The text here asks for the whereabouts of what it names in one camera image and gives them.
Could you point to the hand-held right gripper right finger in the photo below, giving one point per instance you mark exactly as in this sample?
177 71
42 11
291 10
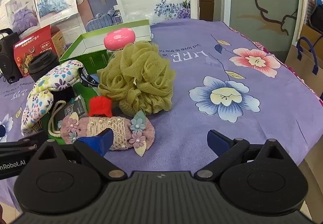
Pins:
217 143

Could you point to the olive green bath loofah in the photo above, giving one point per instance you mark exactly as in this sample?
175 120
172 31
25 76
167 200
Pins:
137 75

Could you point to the black lidded cup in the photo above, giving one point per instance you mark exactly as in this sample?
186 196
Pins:
41 66

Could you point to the black speaker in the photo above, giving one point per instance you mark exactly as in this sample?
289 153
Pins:
8 57

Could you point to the glass jar with pink lid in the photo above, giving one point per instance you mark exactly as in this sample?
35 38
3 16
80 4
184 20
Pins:
118 37

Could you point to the red cardboard box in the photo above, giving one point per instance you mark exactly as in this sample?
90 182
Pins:
30 47

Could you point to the green cardboard box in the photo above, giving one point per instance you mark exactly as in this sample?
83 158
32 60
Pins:
85 58

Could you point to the brown paper bag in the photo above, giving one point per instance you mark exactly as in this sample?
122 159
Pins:
302 62

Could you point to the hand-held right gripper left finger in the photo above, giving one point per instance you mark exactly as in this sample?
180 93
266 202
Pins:
102 142

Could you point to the pink lace pearl pouch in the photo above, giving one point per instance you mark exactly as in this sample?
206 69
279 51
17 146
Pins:
90 125

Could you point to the floral oven mitt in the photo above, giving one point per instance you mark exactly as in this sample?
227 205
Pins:
45 87

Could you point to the grey packaged box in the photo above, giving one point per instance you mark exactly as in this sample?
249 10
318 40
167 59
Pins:
75 108

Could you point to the striped bedding poster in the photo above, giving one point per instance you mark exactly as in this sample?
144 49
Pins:
101 4

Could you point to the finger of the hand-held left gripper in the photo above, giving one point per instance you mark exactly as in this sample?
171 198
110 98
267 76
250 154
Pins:
25 143

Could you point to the red fabric flower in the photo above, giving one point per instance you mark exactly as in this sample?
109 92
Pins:
101 105

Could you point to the green plush cloth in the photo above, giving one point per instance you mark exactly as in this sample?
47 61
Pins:
87 92

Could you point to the purple floral bedsheet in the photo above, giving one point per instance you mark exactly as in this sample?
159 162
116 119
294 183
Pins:
191 118

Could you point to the purple bedding poster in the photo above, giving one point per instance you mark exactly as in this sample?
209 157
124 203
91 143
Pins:
22 14

